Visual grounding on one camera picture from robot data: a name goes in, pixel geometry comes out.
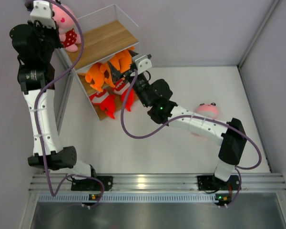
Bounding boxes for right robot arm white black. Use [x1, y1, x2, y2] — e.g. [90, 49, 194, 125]
[108, 52, 247, 189]

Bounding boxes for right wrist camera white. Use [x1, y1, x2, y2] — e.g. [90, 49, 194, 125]
[132, 54, 153, 74]

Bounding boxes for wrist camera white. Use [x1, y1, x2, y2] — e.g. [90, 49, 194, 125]
[30, 0, 56, 29]
[132, 54, 153, 74]

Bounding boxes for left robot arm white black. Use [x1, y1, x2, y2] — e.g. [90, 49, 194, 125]
[10, 21, 98, 191]

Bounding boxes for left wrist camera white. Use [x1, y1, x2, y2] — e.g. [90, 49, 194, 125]
[30, 0, 56, 29]

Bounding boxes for red shark plush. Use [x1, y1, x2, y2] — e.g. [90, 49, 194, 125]
[112, 79, 134, 112]
[89, 89, 116, 119]

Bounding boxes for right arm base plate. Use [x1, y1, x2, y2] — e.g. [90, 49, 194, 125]
[197, 175, 242, 208]

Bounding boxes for aluminium rail frame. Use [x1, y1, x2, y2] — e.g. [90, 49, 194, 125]
[29, 173, 286, 203]

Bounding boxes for white wire wooden shelf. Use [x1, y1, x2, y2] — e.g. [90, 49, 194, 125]
[59, 4, 143, 121]

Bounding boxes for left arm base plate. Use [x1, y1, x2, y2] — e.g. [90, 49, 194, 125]
[70, 176, 114, 208]

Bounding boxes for orange shark plush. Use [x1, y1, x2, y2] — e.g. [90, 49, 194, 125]
[119, 46, 135, 73]
[100, 52, 124, 88]
[78, 62, 106, 92]

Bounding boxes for pink frog plush front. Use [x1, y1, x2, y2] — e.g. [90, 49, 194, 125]
[52, 5, 82, 52]

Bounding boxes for pink frog plush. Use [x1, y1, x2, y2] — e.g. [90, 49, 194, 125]
[52, 5, 82, 52]
[192, 102, 220, 138]

